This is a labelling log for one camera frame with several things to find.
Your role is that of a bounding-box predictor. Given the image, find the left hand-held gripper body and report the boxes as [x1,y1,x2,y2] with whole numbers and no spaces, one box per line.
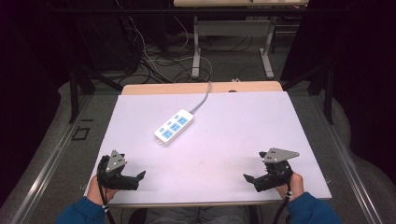
[97,149,135,190]

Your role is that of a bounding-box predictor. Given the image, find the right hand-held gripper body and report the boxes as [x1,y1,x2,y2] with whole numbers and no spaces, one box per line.
[259,147,301,189]

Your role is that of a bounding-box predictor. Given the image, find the person's right hand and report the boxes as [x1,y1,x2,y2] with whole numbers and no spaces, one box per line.
[275,172,304,203]

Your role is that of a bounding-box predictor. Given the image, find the person's left hand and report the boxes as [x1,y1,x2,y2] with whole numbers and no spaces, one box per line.
[86,174,120,206]

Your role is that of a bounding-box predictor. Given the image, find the white table mat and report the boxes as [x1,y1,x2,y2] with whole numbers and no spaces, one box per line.
[92,91,332,206]

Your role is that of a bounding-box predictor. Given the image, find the white power strip blue sockets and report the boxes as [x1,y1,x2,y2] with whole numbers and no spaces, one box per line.
[153,108,195,147]

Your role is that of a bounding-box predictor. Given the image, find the person's legs grey pants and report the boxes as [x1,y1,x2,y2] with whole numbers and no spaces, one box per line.
[128,205,260,224]

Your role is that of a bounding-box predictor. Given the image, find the black metal stand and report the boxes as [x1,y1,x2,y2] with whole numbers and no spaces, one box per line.
[280,60,336,126]
[67,59,124,124]

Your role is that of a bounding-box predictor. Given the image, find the wooden table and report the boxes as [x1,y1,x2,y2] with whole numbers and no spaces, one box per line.
[120,80,284,96]

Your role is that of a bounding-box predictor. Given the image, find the desk with white metal legs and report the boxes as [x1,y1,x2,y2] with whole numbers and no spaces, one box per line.
[173,0,310,80]

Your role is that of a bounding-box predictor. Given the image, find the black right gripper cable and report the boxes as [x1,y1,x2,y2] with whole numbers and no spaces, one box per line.
[272,181,293,224]

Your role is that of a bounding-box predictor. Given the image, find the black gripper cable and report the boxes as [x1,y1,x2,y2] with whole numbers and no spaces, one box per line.
[272,181,293,224]
[97,174,117,224]

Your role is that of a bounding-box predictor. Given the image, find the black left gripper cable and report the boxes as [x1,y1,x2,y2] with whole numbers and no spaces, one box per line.
[97,174,117,224]

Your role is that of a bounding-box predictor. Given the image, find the aluminium floor rail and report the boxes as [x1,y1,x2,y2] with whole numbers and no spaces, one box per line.
[307,92,385,224]
[8,93,95,224]

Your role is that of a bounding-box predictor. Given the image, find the grey power strip cable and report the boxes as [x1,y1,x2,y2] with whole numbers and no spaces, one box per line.
[189,80,214,115]

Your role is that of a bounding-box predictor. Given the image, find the tangle of floor cables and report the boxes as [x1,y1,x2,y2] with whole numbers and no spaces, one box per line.
[115,0,254,85]

